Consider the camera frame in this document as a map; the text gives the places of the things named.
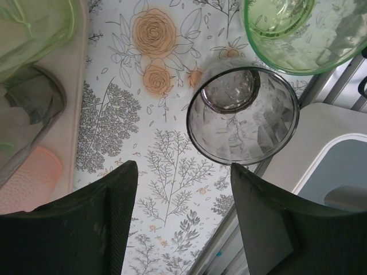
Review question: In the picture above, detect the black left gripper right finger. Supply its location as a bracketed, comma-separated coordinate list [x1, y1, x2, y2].
[231, 162, 367, 275]

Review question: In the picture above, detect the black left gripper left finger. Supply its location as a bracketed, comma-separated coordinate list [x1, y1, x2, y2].
[0, 160, 140, 275]

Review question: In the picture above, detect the salmon plastic cup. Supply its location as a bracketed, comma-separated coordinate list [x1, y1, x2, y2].
[0, 146, 64, 215]

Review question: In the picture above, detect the tall grey plastic glass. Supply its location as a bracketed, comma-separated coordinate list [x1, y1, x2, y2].
[0, 65, 68, 187]

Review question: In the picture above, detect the tall green plastic glass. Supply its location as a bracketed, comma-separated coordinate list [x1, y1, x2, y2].
[0, 0, 76, 84]

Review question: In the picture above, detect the beige plastic tray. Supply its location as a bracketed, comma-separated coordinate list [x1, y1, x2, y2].
[0, 0, 90, 215]

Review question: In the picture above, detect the white grey flat device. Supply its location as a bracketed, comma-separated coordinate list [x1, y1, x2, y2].
[265, 102, 367, 213]

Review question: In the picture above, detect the floral tablecloth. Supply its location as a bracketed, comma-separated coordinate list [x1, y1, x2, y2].
[68, 0, 325, 275]

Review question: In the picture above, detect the small dark grey glass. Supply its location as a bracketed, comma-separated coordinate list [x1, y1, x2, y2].
[186, 66, 300, 167]

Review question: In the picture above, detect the small green plastic glass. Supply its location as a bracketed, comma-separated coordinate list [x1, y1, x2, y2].
[243, 0, 367, 77]

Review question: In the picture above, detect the aluminium table edge rail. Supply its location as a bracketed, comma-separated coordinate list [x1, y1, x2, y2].
[188, 54, 367, 275]

